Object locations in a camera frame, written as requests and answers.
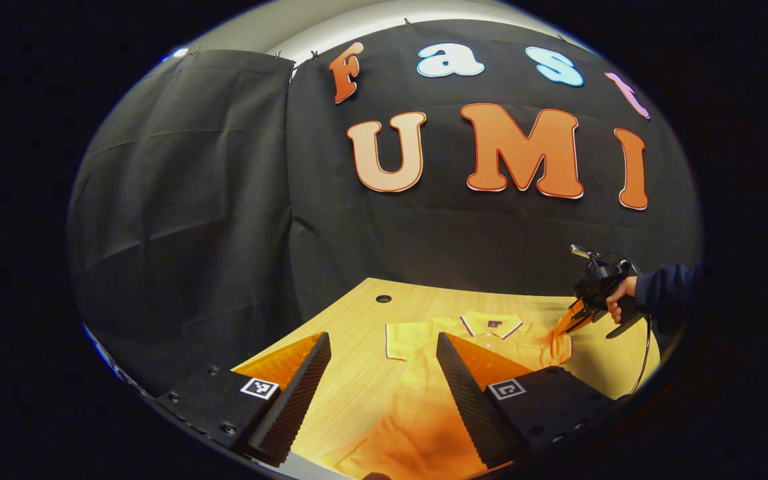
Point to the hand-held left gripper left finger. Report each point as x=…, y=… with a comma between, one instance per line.
x=297, y=400

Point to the orange T-shirt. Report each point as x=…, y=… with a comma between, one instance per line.
x=417, y=413

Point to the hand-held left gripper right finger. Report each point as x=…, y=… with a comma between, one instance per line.
x=470, y=406

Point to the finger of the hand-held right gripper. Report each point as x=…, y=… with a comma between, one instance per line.
x=574, y=316

